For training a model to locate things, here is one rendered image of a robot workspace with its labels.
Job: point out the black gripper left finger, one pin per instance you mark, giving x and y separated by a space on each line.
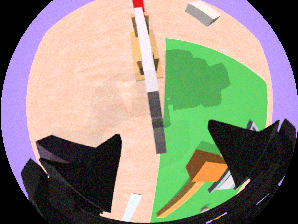
93 175

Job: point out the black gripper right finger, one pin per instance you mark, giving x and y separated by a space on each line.
241 148

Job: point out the green flat mat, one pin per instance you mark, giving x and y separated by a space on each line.
201 84

